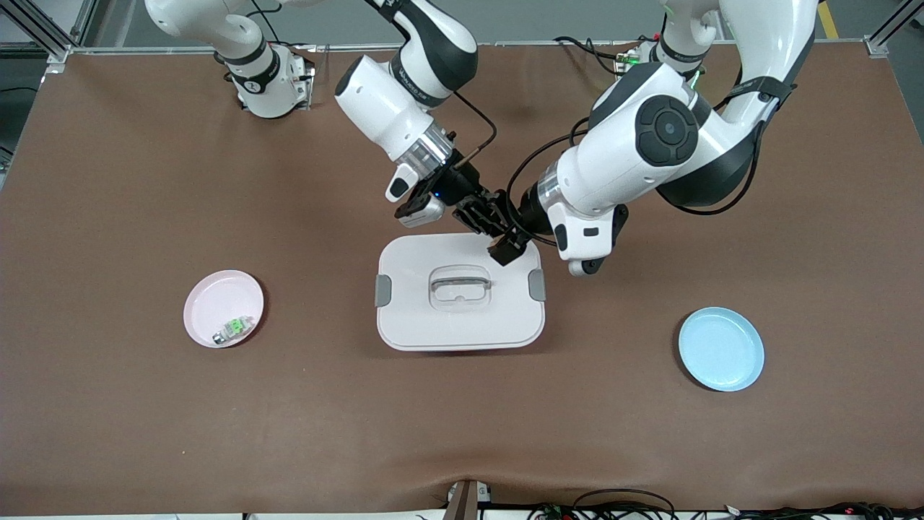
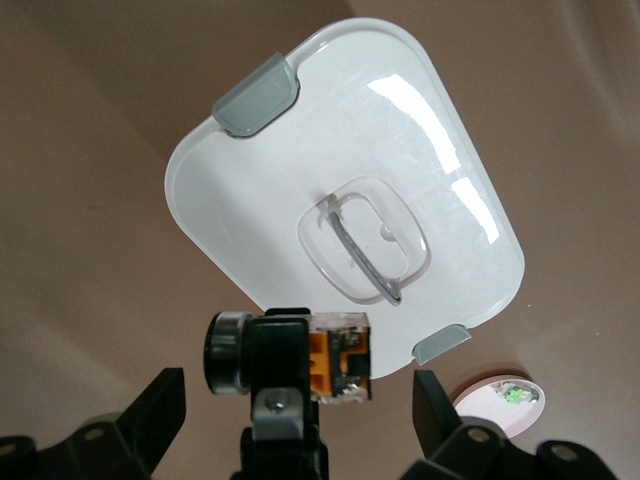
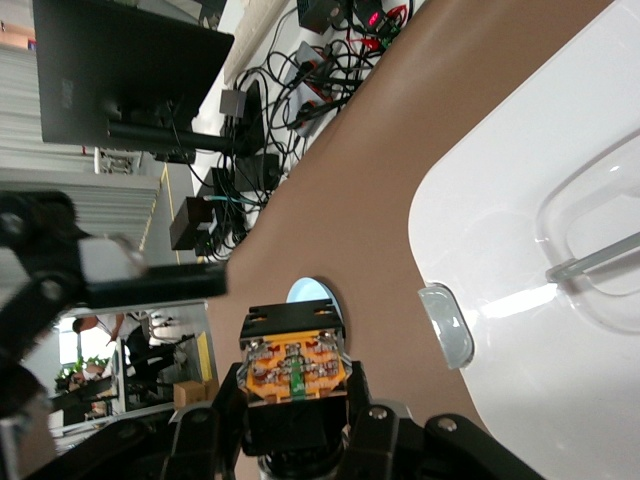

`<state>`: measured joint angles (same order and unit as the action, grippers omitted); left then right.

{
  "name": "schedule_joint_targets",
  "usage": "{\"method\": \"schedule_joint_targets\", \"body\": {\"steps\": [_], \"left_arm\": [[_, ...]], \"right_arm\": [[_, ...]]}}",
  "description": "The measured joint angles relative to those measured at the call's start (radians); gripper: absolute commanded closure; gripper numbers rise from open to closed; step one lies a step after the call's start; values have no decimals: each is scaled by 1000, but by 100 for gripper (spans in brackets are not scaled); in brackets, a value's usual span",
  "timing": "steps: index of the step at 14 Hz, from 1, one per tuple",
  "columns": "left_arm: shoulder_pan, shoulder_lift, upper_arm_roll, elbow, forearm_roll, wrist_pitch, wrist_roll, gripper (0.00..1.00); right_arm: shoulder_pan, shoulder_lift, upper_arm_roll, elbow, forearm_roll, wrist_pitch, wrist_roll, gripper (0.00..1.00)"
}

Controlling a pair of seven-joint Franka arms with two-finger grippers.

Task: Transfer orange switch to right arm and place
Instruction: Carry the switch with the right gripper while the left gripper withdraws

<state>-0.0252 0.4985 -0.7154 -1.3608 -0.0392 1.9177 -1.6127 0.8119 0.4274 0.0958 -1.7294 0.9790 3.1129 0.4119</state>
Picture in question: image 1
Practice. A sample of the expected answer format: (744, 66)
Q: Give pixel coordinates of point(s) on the green white push-button switch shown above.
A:
(232, 330)

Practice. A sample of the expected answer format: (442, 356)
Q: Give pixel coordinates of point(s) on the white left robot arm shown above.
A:
(650, 144)

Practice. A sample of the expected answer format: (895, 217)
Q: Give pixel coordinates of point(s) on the pink round plate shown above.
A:
(216, 303)

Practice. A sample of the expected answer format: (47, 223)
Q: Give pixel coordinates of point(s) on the grey table edge bracket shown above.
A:
(462, 502)

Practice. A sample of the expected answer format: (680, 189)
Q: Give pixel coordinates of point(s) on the aluminium frame profile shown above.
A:
(59, 52)
(877, 45)

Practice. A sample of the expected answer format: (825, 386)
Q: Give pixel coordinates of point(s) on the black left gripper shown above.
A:
(529, 214)

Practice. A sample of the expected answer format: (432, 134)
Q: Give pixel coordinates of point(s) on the light blue round plate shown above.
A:
(722, 350)

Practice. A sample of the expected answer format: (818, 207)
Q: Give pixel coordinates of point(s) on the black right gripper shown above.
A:
(462, 183)

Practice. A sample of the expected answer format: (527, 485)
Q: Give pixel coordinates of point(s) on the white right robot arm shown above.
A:
(382, 101)

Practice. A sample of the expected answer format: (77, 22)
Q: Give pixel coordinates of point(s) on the white lidded container grey latches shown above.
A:
(462, 318)

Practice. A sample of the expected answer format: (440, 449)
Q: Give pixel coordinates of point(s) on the brown table mat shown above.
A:
(144, 217)

